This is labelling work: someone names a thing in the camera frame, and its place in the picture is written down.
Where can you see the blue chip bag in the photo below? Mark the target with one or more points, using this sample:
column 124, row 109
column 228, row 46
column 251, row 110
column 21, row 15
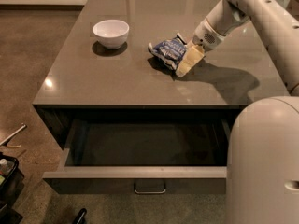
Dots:
column 170, row 51

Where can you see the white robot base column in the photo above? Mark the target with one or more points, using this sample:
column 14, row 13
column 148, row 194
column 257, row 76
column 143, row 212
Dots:
column 263, row 164

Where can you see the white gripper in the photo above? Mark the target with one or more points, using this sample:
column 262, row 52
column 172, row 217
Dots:
column 206, row 35

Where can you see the black bin with items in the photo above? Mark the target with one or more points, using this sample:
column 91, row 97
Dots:
column 10, row 180

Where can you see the open grey top drawer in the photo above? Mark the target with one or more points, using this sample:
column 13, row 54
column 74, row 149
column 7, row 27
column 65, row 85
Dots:
column 108, row 158

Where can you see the white ceramic bowl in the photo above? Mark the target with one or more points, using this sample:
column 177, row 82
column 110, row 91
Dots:
column 111, row 34

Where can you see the metal rod on floor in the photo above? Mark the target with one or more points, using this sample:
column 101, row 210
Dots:
column 11, row 136

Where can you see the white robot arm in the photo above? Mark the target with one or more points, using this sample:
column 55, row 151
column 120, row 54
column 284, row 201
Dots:
column 275, row 26

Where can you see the black object bottom edge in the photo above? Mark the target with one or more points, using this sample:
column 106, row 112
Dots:
column 79, row 219

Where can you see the metal drawer handle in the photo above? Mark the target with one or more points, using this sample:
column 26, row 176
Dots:
column 149, row 188

